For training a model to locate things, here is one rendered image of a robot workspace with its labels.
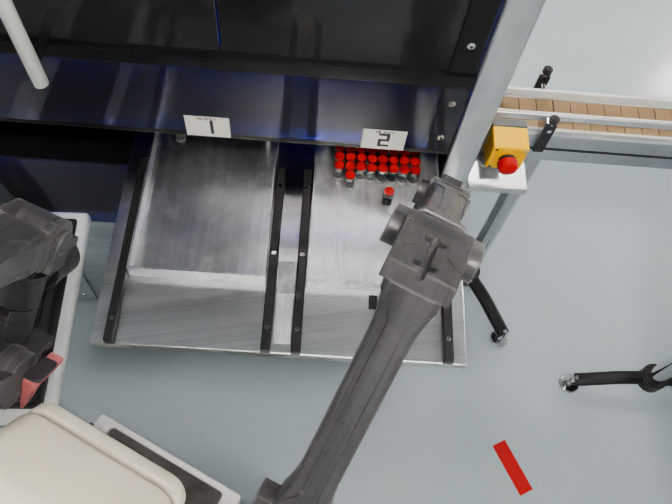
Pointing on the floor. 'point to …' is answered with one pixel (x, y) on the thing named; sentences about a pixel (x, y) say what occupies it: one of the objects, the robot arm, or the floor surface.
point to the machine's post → (490, 84)
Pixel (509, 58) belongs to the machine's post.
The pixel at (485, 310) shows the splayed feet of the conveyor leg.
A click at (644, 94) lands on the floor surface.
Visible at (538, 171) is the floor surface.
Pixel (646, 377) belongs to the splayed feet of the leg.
